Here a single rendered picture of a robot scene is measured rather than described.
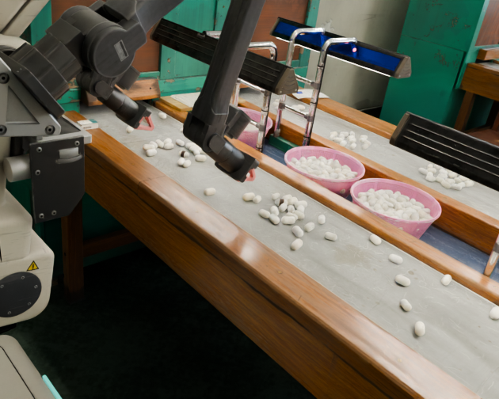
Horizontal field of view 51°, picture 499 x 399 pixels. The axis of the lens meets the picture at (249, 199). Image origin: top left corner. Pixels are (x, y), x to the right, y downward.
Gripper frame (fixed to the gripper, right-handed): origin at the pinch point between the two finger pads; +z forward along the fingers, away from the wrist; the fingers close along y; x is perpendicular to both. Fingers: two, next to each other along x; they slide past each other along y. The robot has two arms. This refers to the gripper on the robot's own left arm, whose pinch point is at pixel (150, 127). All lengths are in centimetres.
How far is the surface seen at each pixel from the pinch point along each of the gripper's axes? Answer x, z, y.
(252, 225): 7.0, 10.5, -43.1
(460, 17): -194, 207, 55
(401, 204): -24, 48, -57
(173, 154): 2.2, 16.0, 2.7
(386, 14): -198, 231, 127
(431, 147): -27, 0, -77
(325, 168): -23, 48, -27
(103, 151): 13.9, -2.1, 9.0
